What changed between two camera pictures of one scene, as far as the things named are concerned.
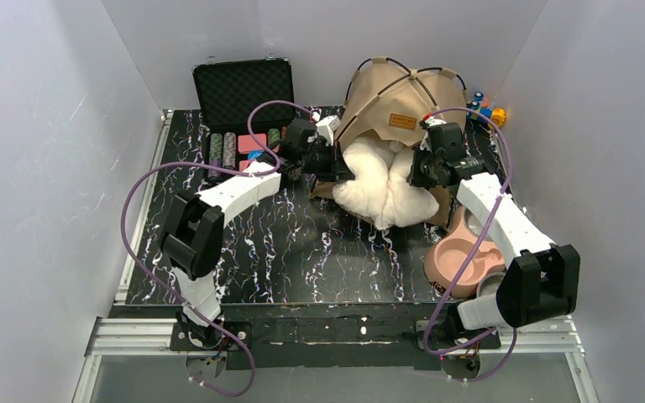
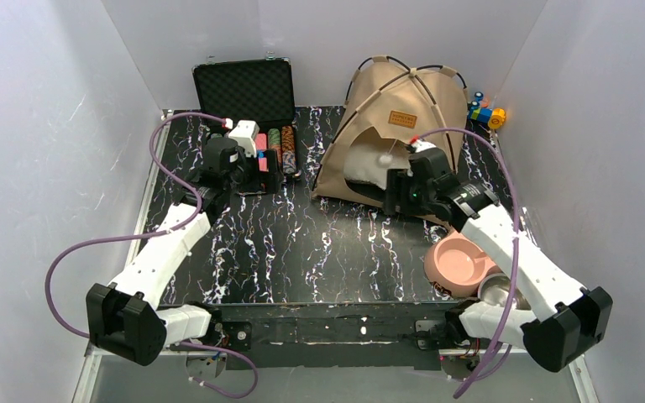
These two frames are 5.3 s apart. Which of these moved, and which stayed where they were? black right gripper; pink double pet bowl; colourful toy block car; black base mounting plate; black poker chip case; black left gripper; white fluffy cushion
Moved: black left gripper; white fluffy cushion; black right gripper
Stayed: pink double pet bowl; black base mounting plate; colourful toy block car; black poker chip case
